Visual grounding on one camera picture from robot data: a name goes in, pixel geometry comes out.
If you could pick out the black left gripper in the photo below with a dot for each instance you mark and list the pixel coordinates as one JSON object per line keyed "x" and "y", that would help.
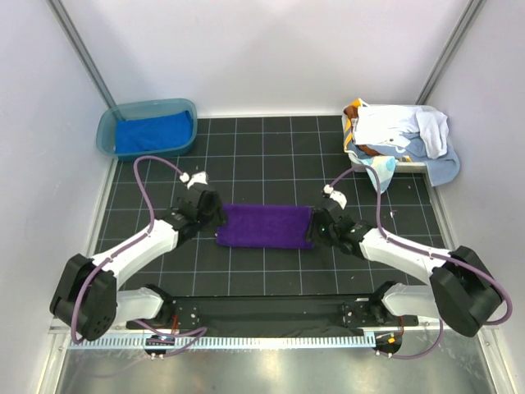
{"x": 218, "y": 217}

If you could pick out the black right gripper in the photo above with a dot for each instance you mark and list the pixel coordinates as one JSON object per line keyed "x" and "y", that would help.
{"x": 312, "y": 234}

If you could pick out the purple towel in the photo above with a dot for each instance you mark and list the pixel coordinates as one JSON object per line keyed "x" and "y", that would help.
{"x": 265, "y": 226}

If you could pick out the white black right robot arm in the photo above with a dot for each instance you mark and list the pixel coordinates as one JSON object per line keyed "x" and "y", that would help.
{"x": 455, "y": 286}

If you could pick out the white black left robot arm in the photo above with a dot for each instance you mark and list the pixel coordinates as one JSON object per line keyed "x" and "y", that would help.
{"x": 89, "y": 297}

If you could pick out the white laundry basket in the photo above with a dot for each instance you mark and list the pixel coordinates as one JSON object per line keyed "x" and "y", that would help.
{"x": 402, "y": 138}

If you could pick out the black grid cutting mat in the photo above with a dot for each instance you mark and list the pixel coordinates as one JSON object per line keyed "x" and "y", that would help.
{"x": 266, "y": 160}

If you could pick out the white towel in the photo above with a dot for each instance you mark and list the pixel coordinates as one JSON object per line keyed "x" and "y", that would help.
{"x": 387, "y": 124}

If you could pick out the teal transparent plastic bin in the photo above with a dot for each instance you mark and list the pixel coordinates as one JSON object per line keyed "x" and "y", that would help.
{"x": 105, "y": 139}

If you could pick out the light blue towel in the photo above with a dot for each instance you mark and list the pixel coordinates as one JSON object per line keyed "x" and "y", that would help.
{"x": 439, "y": 171}

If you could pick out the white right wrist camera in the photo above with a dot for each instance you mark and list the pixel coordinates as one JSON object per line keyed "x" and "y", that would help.
{"x": 330, "y": 192}

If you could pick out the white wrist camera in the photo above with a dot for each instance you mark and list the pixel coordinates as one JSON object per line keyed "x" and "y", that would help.
{"x": 190, "y": 180}
{"x": 330, "y": 192}

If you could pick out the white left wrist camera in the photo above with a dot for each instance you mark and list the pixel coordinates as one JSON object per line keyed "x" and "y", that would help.
{"x": 190, "y": 180}

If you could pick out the aluminium frame rail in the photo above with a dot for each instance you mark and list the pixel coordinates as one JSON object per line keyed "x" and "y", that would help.
{"x": 422, "y": 321}

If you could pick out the slotted cable duct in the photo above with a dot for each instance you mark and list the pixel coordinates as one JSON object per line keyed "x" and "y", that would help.
{"x": 146, "y": 341}

